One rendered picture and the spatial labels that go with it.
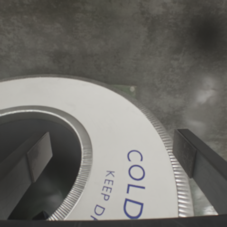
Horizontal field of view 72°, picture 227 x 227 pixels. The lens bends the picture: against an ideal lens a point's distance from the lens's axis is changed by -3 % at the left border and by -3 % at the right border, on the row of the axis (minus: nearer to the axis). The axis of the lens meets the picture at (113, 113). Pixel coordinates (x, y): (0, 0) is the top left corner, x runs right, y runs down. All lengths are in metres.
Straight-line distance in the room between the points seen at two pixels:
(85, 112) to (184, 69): 0.80
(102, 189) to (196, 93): 1.10
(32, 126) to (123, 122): 0.44
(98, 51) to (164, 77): 0.50
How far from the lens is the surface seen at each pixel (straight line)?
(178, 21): 1.13
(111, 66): 1.16
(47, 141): 0.16
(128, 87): 1.22
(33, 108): 0.80
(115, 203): 0.50
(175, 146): 0.16
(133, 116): 0.71
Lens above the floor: 1.05
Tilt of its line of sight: 49 degrees down
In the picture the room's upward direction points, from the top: 178 degrees counter-clockwise
